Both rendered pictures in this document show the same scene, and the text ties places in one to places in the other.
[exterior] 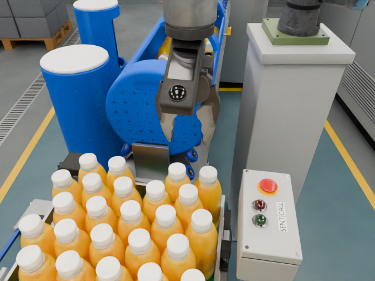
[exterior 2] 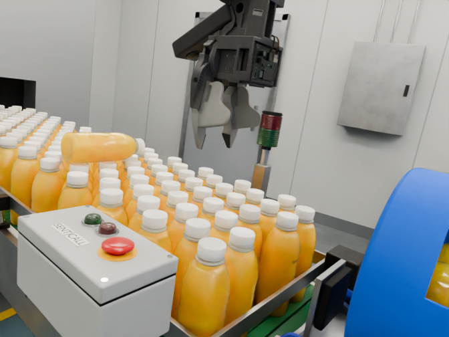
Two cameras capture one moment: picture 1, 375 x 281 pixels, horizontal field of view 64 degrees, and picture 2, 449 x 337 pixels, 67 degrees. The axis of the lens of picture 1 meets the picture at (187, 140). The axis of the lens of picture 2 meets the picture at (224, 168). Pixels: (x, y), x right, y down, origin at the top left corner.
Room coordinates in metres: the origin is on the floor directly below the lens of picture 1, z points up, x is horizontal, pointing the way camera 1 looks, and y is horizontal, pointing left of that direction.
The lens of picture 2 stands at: (0.68, -0.42, 1.29)
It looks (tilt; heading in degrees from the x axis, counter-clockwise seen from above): 12 degrees down; 119
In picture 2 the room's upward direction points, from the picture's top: 9 degrees clockwise
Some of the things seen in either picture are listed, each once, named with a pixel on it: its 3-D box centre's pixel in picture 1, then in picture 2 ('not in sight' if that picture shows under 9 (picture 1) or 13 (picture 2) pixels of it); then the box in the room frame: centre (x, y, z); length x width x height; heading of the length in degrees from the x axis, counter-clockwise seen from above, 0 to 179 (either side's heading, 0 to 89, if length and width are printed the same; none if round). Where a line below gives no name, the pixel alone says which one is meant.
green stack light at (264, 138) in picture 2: not in sight; (268, 136); (0.29, 0.51, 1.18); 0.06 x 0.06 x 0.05
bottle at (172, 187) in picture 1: (177, 198); (232, 292); (0.48, 0.02, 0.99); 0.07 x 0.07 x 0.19
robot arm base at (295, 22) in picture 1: (301, 15); not in sight; (1.13, -0.41, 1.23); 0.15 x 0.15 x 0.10
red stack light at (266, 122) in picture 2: not in sight; (270, 122); (0.29, 0.51, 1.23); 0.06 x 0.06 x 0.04
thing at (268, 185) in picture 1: (268, 185); (117, 247); (0.41, -0.16, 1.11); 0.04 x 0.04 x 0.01
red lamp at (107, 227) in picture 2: (259, 204); (107, 228); (0.37, -0.14, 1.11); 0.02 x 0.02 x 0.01
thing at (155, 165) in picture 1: (152, 160); (328, 305); (0.61, 0.10, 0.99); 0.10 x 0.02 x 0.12; 81
